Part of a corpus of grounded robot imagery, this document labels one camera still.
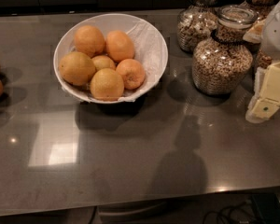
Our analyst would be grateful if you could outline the yellowish orange left in bowl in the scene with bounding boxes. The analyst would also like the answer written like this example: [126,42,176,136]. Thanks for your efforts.
[58,51,96,86]

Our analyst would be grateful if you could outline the orange top left in bowl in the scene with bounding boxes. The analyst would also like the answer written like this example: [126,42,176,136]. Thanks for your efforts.
[74,25,105,58]

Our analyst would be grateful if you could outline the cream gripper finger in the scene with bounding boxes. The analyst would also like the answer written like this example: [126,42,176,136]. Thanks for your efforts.
[243,20,266,44]
[245,62,280,123]

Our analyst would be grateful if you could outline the glass jar of cereal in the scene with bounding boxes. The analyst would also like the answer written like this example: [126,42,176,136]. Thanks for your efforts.
[192,5,258,96]
[254,49,273,73]

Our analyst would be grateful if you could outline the front glass jar of cereal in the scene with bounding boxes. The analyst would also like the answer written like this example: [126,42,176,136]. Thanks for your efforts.
[192,5,258,96]

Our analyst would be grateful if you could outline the orange top right in bowl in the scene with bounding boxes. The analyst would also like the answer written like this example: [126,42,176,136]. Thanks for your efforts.
[105,30,135,63]

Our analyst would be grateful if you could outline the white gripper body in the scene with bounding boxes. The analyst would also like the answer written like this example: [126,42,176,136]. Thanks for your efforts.
[260,1,280,60]

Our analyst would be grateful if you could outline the small orange centre of bowl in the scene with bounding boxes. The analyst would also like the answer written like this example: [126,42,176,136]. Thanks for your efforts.
[92,55,116,71]

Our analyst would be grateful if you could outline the white bowl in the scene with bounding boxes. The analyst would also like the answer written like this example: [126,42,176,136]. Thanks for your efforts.
[52,13,169,105]

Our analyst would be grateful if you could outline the right glass jar of cereal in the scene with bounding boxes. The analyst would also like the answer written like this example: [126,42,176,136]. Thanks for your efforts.
[254,49,273,73]

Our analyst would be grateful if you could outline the black box under table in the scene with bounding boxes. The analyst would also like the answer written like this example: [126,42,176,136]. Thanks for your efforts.
[250,193,280,224]

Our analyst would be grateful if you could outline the yellowish orange front in bowl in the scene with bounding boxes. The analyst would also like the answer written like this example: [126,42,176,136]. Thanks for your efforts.
[90,68,124,102]

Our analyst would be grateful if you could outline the black cables under table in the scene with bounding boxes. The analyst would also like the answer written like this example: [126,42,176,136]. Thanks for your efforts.
[202,201,256,224]

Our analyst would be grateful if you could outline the back left glass cereal jar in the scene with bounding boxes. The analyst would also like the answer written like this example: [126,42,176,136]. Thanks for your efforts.
[176,0,217,52]

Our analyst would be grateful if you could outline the yellowish orange in bowl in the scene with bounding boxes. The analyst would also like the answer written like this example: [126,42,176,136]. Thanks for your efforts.
[58,51,96,86]
[90,68,124,102]

